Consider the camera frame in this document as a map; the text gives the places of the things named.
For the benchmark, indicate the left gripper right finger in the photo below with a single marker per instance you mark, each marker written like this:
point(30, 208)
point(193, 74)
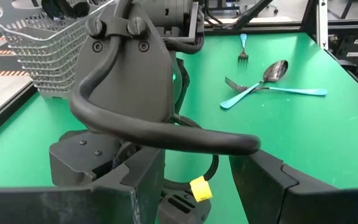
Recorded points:
point(291, 205)

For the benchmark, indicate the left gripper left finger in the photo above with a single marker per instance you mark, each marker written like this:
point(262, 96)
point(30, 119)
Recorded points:
point(57, 208)

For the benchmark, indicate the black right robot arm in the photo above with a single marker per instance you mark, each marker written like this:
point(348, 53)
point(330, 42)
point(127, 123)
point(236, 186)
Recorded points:
point(126, 77)

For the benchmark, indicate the black control box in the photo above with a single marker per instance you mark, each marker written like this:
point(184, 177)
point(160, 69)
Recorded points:
point(343, 46)

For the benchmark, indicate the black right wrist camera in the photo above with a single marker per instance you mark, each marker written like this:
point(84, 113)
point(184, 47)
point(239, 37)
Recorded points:
point(182, 208)

